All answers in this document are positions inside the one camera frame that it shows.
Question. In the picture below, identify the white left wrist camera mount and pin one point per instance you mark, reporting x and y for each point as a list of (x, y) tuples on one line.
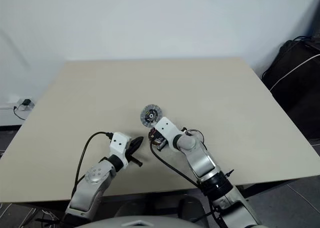
[(120, 143)]

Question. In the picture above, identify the black bag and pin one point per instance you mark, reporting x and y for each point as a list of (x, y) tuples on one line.
[(300, 93)]

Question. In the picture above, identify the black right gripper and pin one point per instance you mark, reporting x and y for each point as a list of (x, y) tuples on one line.
[(162, 145)]

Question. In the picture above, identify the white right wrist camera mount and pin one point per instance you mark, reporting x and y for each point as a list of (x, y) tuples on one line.
[(166, 128)]

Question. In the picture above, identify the silver motor lid with circuit board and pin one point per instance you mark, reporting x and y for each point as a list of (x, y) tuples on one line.
[(151, 115)]

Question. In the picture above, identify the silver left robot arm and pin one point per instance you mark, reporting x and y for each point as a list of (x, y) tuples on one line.
[(90, 188)]

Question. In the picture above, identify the black power adapter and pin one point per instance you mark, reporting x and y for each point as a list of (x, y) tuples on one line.
[(26, 102)]

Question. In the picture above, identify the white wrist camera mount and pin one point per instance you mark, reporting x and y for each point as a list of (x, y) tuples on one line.
[(166, 128), (120, 143)]

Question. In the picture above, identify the dark table frame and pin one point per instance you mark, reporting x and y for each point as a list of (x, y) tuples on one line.
[(155, 194)]

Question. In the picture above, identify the grey robot torso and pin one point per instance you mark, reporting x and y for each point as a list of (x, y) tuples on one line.
[(150, 223)]

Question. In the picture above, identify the white wall socket box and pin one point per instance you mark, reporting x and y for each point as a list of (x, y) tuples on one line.
[(25, 107)]

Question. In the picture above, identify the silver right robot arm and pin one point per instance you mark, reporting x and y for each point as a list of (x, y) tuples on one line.
[(200, 160)]

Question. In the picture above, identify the dark rounded shape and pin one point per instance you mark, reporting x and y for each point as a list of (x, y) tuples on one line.
[(192, 209), (132, 209)]

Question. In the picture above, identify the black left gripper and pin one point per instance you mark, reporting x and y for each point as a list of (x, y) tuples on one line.
[(135, 161)]

